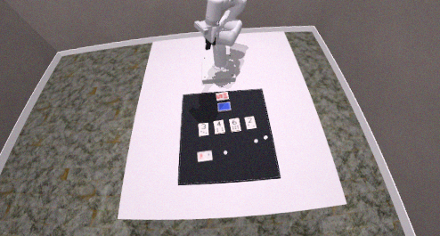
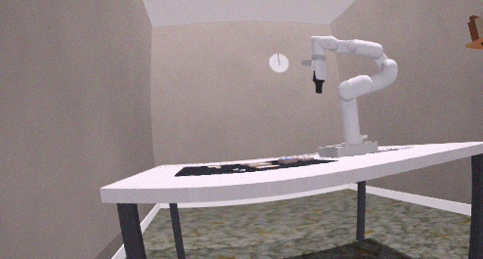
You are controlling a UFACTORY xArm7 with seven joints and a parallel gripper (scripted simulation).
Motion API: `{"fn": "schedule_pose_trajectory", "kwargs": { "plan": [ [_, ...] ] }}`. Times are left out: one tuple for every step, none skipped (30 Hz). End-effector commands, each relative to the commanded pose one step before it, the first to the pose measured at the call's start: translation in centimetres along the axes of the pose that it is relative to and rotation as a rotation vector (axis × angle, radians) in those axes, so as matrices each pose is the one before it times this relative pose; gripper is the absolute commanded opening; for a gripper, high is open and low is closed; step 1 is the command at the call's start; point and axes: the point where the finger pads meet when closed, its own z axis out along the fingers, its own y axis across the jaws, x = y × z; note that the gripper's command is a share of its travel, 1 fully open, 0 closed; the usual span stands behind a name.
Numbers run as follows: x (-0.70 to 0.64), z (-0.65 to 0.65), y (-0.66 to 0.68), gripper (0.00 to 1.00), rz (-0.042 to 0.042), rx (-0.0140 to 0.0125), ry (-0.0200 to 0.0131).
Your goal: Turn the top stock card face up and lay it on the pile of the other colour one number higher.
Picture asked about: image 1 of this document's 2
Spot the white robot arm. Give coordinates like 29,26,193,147
194,0,247,70

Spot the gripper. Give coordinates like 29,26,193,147
202,26,220,50

